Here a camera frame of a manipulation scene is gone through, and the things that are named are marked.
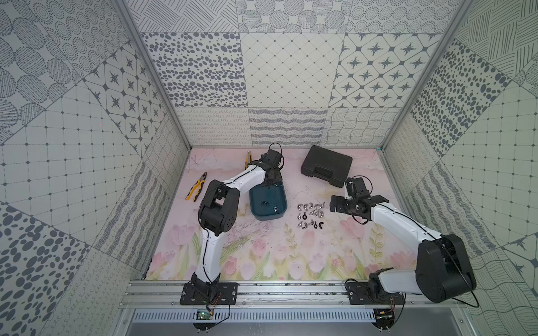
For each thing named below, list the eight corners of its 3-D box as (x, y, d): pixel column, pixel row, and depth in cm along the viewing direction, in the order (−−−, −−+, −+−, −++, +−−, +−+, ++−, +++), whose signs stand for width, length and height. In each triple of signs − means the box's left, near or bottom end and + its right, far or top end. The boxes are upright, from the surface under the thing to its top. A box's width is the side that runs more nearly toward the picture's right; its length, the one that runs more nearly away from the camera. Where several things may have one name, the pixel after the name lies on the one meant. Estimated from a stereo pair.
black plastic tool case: (299, 173, 110) (300, 168, 107) (312, 148, 122) (313, 144, 119) (342, 189, 103) (344, 185, 101) (352, 161, 115) (353, 157, 113)
